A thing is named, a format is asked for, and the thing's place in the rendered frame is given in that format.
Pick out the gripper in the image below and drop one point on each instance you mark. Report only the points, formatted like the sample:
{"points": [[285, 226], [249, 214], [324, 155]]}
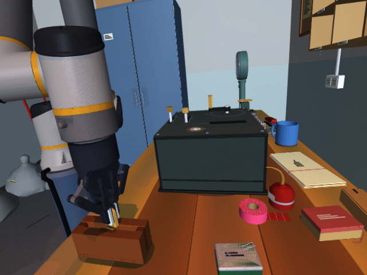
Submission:
{"points": [[94, 160]]}

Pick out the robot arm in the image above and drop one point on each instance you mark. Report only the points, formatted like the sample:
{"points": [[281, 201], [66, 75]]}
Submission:
{"points": [[74, 86]]}

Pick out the brown wooden key block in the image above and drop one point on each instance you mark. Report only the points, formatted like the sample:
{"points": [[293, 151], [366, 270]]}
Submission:
{"points": [[114, 243]]}

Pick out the white lever with brass knob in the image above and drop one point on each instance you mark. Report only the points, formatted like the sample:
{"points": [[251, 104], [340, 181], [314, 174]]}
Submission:
{"points": [[185, 114], [170, 113]]}

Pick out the dark green franking meter body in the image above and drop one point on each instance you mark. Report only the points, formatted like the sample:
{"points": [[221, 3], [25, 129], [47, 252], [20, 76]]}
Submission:
{"points": [[212, 157]]}

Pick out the grey mail sack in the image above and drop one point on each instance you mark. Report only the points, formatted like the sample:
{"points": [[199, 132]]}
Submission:
{"points": [[7, 204], [24, 180]]}

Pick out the blue metal cabinet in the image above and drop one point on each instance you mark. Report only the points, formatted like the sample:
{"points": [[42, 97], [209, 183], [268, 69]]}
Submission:
{"points": [[157, 57]]}

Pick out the green paper clip tin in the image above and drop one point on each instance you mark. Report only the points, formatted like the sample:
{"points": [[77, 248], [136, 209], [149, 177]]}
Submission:
{"points": [[238, 259]]}

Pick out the pink tape roll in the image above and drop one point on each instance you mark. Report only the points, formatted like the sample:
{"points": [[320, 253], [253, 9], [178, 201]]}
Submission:
{"points": [[256, 216]]}

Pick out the red stamp strip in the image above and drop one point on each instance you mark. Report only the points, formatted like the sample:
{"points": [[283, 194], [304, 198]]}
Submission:
{"points": [[279, 216]]}

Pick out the red oil can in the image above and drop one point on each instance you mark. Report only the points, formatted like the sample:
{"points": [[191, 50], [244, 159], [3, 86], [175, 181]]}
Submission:
{"points": [[282, 196]]}

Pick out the green postal scale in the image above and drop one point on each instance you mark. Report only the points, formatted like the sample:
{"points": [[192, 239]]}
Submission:
{"points": [[242, 74]]}

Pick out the red stapler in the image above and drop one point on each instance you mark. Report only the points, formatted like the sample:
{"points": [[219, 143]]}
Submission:
{"points": [[270, 120]]}

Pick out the blue mug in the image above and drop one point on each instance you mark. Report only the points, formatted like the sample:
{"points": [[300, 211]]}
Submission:
{"points": [[286, 134]]}

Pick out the red book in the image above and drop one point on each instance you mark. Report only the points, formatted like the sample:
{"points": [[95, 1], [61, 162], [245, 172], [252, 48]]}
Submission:
{"points": [[329, 222]]}

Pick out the brown wooden box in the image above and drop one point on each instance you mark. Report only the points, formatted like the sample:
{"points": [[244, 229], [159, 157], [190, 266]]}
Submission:
{"points": [[355, 203]]}

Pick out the brown notice board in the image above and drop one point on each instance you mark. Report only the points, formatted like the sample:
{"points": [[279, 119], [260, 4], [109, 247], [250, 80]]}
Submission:
{"points": [[306, 17]]}

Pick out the white wall socket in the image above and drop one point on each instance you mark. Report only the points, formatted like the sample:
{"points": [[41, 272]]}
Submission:
{"points": [[335, 81]]}

